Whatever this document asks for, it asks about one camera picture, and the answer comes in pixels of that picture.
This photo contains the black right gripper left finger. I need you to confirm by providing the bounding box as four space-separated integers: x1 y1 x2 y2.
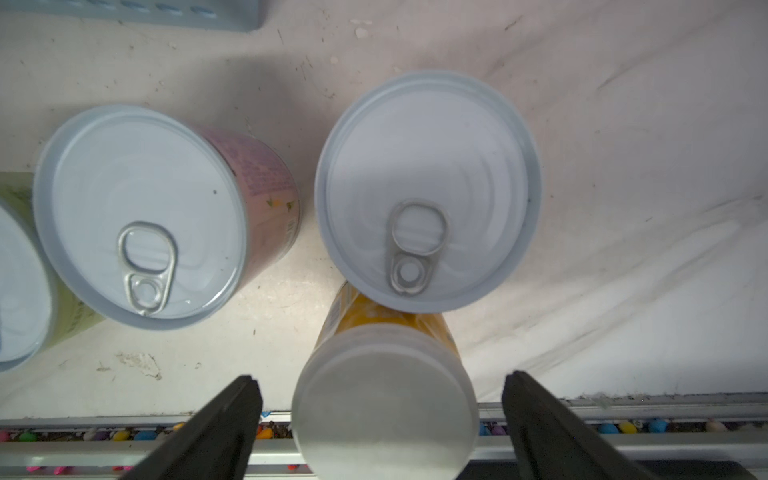
123 375 263 479

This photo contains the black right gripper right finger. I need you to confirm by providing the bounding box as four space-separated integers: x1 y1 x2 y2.
502 371 655 479

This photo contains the yellow tall can white lid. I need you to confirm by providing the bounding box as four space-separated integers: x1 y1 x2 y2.
291 283 479 479

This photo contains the pink label can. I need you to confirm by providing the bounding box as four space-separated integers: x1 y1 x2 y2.
33 105 302 331

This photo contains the yellow can end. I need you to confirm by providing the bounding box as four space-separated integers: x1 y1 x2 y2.
314 71 542 313

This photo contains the light blue plastic basket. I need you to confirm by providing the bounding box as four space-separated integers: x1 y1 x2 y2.
1 0 266 32

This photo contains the green label can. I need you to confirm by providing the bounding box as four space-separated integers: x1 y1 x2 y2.
1 172 104 372

